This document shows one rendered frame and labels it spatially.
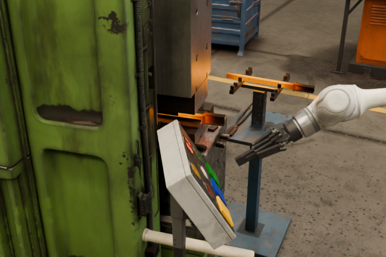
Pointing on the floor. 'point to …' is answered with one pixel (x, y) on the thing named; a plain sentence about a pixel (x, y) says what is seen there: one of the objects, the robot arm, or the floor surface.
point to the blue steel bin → (235, 14)
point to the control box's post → (178, 237)
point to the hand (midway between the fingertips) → (245, 157)
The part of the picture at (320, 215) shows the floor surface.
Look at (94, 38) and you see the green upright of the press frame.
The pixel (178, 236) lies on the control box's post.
